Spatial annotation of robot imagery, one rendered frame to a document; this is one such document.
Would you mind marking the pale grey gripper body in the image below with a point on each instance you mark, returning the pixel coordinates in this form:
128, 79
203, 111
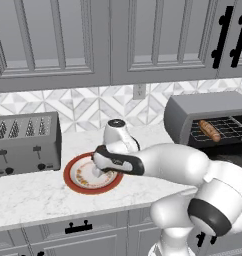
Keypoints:
99, 170

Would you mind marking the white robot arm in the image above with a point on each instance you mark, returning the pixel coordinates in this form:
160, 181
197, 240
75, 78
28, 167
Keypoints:
179, 166

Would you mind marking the kebab skewer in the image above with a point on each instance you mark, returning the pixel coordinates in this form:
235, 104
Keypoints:
82, 178

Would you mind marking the grey base cupboard door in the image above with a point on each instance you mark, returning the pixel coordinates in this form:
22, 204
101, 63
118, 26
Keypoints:
143, 238
93, 245

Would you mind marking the grey four-slot toaster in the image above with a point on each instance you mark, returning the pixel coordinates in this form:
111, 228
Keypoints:
24, 150

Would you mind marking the grey toaster oven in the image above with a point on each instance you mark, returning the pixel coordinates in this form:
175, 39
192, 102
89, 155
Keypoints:
183, 110

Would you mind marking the brown baguette bread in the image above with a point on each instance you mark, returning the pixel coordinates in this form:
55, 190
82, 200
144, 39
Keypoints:
209, 130

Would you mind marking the dark toaster oven door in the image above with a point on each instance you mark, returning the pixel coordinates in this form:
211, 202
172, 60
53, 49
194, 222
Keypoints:
231, 153

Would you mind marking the red rimmed white plate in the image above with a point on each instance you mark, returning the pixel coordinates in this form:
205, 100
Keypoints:
73, 180

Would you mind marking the narrow grey drawer front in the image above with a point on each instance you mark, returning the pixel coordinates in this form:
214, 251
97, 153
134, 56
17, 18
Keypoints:
139, 216

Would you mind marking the white wall outlet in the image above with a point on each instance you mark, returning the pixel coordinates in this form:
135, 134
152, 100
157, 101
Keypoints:
139, 91

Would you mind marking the wide grey wall cupboard door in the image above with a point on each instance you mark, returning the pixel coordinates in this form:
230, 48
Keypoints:
49, 40

